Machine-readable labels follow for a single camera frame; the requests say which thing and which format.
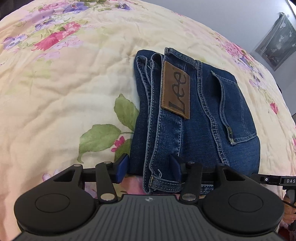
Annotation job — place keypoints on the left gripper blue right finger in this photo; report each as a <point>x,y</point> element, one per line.
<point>177,166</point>

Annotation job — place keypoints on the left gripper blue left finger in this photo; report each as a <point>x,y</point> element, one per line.
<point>121,166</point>

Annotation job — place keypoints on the blue denim jeans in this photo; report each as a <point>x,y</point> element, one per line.
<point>190,109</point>

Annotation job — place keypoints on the right hand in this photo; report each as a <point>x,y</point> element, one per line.
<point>289,215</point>

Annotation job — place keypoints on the floral yellow bed quilt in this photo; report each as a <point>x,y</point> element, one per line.
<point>68,94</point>

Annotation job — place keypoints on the grey patterned window curtain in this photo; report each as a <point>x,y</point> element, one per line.
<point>279,43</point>

